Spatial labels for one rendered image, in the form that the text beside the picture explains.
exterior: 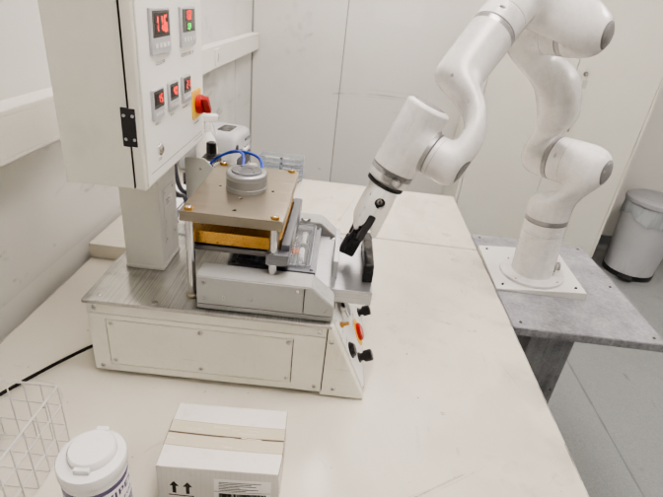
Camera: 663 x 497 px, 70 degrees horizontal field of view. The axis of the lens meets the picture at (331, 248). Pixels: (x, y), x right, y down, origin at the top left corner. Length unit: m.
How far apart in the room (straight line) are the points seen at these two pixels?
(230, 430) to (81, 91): 0.56
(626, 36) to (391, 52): 1.31
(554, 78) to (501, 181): 1.98
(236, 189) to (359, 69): 2.49
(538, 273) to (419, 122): 0.80
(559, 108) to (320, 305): 0.75
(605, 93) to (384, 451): 2.67
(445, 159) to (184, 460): 0.63
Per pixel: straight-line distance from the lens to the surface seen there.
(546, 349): 1.70
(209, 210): 0.85
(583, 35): 1.12
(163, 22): 0.86
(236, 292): 0.87
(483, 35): 0.97
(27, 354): 1.17
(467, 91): 0.91
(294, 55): 3.35
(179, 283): 0.98
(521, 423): 1.07
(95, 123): 0.82
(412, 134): 0.86
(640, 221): 3.57
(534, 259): 1.51
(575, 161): 1.38
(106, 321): 0.99
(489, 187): 3.18
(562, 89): 1.25
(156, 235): 0.99
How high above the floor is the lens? 1.46
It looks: 28 degrees down
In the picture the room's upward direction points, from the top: 7 degrees clockwise
